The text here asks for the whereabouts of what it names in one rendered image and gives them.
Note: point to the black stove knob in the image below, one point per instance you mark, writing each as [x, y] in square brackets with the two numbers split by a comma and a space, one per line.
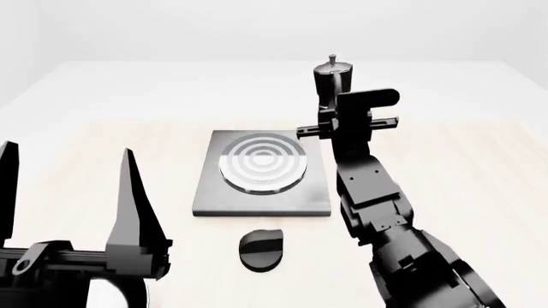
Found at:
[259, 253]

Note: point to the black and silver moka pot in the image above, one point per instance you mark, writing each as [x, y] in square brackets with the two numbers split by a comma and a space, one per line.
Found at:
[329, 80]

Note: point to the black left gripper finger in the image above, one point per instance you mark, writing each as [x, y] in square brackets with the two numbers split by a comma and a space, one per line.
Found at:
[132, 224]
[8, 192]

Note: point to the grey square stove with burner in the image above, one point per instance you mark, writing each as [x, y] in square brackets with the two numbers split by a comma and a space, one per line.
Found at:
[261, 192]

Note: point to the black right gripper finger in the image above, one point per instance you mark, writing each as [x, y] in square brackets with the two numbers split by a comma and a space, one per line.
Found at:
[325, 118]

